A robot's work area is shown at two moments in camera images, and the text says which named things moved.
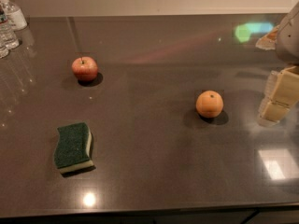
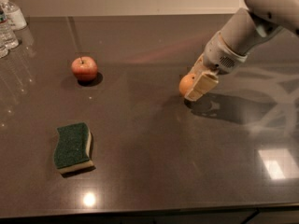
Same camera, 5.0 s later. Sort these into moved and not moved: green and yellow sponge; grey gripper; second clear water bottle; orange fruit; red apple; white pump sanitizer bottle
Moved: grey gripper; orange fruit
Not moved: red apple; white pump sanitizer bottle; second clear water bottle; green and yellow sponge
